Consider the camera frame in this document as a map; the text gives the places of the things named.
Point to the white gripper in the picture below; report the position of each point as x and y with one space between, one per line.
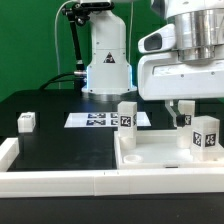
163 77

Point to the white square tabletop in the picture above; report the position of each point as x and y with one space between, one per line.
157 149

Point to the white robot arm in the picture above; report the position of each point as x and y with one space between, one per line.
182 60

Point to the white U-shaped obstacle fence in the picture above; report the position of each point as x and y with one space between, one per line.
104 182

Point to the white AprilTag base sheet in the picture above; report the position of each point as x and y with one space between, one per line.
101 119

